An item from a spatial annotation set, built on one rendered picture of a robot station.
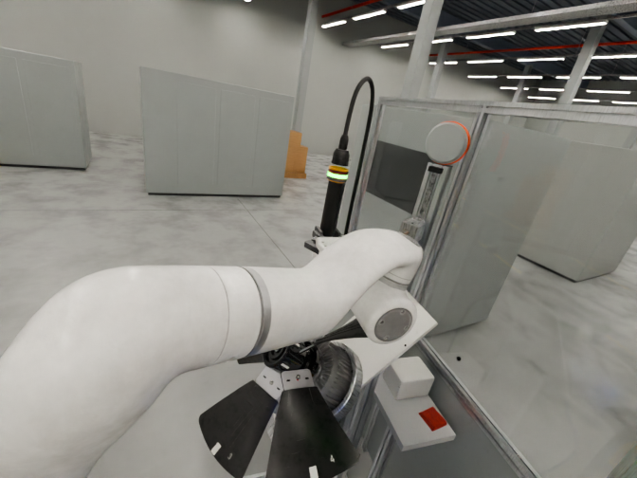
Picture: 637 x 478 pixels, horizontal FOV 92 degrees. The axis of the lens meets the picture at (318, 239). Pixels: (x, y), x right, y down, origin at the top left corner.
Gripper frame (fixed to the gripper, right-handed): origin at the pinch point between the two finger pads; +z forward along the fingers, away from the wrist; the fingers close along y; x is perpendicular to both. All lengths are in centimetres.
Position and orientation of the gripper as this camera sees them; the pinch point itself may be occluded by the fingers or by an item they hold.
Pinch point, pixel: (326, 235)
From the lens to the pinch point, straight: 71.6
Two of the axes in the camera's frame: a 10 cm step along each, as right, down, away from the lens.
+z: -2.9, -4.2, 8.6
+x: 1.7, -9.1, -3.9
